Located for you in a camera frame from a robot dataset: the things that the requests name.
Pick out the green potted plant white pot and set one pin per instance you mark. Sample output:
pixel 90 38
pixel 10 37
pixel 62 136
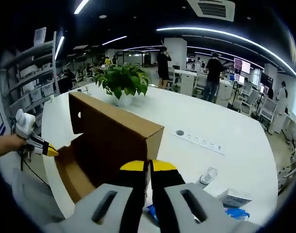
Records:
pixel 123 80

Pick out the person's left hand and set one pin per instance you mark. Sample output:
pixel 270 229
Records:
pixel 14 143

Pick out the small white tabletop object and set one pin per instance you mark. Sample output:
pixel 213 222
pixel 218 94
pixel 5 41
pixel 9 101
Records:
pixel 84 92

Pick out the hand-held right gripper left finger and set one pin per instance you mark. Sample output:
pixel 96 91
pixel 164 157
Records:
pixel 106 206

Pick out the blue tissue pack soft item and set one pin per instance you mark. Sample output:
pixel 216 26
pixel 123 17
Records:
pixel 235 197

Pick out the blue wipes pack soft item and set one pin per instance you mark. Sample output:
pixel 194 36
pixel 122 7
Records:
pixel 237 214

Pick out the white office chair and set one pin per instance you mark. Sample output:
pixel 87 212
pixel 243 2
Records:
pixel 268 110
pixel 249 100
pixel 174 77

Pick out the blue plastic packet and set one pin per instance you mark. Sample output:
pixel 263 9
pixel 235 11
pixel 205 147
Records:
pixel 151 213

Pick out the pink wall monitor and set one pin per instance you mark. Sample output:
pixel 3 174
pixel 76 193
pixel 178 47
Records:
pixel 242 65

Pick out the white tube bottle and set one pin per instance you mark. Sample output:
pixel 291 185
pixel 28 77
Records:
pixel 207 178

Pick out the grey mesh office chair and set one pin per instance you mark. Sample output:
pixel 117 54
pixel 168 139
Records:
pixel 33 194

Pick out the grey metal storage shelf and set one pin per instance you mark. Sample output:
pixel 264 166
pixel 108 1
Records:
pixel 28 72

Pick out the brown cardboard shoe box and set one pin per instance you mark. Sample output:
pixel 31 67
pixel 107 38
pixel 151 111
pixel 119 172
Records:
pixel 113 136

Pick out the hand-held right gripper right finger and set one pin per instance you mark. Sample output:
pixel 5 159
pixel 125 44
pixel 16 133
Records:
pixel 184 208

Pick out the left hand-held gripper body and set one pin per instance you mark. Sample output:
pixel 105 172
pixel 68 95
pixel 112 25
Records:
pixel 25 123

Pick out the white table outlet strip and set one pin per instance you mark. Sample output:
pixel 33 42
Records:
pixel 198 142

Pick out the long ceiling light strip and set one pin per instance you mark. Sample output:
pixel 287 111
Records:
pixel 211 30

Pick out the dark wall monitor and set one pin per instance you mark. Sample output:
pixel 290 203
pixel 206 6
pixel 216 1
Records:
pixel 266 78

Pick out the ceiling air conditioner vent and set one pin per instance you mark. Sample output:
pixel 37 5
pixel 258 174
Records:
pixel 213 8

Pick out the short ceiling light strip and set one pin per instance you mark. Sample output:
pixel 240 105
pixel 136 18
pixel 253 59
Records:
pixel 81 6

